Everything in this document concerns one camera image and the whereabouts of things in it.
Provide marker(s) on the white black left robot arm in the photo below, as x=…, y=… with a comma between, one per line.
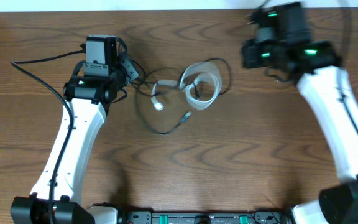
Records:
x=86, y=98

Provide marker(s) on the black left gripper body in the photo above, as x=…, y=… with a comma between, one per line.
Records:
x=129, y=71

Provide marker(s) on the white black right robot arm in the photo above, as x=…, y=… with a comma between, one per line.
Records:
x=283, y=42

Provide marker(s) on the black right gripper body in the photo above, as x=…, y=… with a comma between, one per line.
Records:
x=260, y=55

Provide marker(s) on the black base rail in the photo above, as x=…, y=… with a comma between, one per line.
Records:
x=258, y=216

